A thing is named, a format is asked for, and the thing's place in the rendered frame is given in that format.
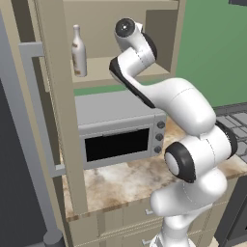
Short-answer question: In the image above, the white liquor bottle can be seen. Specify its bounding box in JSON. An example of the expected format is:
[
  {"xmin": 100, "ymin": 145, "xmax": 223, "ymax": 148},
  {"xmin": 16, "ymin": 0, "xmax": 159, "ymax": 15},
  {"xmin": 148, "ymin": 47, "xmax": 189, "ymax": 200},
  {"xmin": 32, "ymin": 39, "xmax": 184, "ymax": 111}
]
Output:
[{"xmin": 70, "ymin": 24, "xmax": 88, "ymax": 78}]

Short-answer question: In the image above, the beige base cabinet panel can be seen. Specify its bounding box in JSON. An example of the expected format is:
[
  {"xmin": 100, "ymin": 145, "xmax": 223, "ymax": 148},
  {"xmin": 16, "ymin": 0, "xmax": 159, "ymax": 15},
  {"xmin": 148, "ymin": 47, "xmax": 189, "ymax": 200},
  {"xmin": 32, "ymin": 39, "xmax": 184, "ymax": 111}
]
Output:
[{"xmin": 67, "ymin": 210, "xmax": 124, "ymax": 247}]

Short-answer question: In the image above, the dark grey fridge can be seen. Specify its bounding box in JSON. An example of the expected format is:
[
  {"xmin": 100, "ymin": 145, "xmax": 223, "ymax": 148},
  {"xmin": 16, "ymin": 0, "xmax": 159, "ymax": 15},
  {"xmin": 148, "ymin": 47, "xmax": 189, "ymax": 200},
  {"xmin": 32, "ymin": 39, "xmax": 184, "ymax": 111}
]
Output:
[{"xmin": 0, "ymin": 0, "xmax": 67, "ymax": 247}]

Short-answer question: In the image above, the grey toaster oven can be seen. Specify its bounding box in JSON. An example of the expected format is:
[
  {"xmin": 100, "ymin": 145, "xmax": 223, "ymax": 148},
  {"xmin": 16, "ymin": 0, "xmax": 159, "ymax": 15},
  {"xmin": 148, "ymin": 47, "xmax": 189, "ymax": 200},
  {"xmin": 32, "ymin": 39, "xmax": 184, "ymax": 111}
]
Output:
[{"xmin": 74, "ymin": 90, "xmax": 168, "ymax": 171}]

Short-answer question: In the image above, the beige tall side panel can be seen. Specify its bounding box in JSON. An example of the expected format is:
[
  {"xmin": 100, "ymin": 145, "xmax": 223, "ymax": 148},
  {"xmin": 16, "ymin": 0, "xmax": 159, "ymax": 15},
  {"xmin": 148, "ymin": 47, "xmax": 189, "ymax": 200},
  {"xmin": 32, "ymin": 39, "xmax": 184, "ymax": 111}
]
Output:
[{"xmin": 33, "ymin": 0, "xmax": 90, "ymax": 215}]

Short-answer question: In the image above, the beige drawer front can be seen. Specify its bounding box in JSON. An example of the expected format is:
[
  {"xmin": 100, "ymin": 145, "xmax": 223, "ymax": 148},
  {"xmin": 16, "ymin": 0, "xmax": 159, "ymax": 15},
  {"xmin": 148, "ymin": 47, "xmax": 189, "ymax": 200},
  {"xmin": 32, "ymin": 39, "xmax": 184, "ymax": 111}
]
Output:
[
  {"xmin": 121, "ymin": 179, "xmax": 239, "ymax": 227},
  {"xmin": 121, "ymin": 219, "xmax": 220, "ymax": 247}
]

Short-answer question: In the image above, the grey hob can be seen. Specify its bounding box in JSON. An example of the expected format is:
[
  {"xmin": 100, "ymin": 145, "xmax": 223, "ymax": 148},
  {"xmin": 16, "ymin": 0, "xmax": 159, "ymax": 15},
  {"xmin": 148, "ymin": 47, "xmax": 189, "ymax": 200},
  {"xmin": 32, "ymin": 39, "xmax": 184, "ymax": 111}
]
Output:
[{"xmin": 212, "ymin": 102, "xmax": 247, "ymax": 157}]

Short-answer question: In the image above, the dark oven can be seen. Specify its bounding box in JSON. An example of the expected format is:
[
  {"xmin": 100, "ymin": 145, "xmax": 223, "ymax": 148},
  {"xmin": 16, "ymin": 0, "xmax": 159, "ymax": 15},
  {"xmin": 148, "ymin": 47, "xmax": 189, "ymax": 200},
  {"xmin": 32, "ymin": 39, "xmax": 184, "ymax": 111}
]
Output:
[{"xmin": 213, "ymin": 176, "xmax": 247, "ymax": 247}]

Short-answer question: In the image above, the dark range hood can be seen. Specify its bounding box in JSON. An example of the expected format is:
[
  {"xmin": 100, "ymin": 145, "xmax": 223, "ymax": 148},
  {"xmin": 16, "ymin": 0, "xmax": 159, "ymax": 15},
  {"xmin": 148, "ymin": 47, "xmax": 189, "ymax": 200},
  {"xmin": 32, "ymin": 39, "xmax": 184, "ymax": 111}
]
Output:
[{"xmin": 228, "ymin": 0, "xmax": 247, "ymax": 7}]

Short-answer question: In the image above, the grey fridge handle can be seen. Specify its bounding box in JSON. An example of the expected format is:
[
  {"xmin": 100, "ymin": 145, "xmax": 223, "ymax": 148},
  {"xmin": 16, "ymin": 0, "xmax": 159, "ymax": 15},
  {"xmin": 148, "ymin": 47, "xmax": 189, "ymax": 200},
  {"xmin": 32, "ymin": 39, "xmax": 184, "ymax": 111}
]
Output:
[
  {"xmin": 0, "ymin": 9, "xmax": 66, "ymax": 247},
  {"xmin": 17, "ymin": 41, "xmax": 68, "ymax": 178}
]

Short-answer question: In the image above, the beige open wall cabinet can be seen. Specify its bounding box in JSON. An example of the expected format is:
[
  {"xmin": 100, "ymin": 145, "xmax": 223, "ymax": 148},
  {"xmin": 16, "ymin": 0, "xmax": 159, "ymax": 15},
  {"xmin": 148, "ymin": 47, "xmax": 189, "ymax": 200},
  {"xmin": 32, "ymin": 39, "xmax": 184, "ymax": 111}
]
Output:
[{"xmin": 62, "ymin": 0, "xmax": 187, "ymax": 90}]

